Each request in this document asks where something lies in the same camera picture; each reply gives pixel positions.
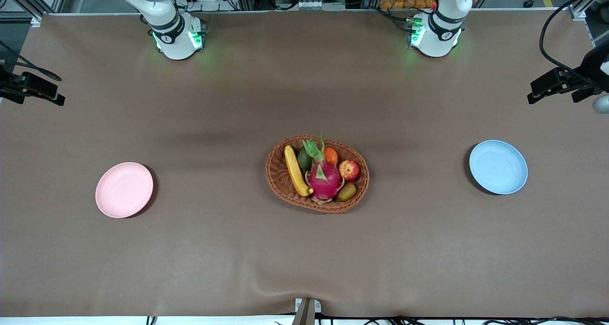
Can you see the orange fruit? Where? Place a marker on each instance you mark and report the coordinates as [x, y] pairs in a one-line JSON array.
[[331, 156]]

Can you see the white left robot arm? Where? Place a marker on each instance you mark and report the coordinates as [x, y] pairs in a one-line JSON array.
[[435, 42]]

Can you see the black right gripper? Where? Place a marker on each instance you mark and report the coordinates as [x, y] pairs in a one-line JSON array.
[[10, 84]]

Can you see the brown wicker basket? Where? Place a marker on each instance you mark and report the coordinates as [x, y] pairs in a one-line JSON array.
[[280, 177]]

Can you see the brown table cloth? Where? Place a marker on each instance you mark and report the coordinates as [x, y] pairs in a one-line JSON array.
[[304, 77]]

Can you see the blue round plate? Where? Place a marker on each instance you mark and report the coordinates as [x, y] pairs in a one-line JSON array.
[[499, 172]]

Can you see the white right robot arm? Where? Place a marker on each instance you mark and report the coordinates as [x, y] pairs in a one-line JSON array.
[[171, 44]]

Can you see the yellow banana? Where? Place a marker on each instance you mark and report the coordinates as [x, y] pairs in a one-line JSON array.
[[294, 170]]

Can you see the pink round plate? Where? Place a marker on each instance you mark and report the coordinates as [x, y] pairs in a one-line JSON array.
[[123, 189]]

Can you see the dark green avocado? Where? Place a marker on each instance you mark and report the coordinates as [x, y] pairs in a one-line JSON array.
[[304, 161]]

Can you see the brown green kiwi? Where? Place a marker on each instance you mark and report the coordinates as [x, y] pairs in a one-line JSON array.
[[347, 192]]

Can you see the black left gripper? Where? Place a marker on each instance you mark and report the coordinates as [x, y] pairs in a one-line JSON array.
[[589, 73]]

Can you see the metal table bracket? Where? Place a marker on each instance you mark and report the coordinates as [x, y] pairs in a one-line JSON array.
[[304, 315]]

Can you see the pink dragon fruit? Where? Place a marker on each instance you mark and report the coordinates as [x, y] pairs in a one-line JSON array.
[[326, 177]]

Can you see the red yellow apple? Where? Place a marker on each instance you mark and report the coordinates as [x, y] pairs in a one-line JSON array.
[[349, 171]]

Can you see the white terminal strip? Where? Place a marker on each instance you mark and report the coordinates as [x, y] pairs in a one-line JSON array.
[[314, 4]]

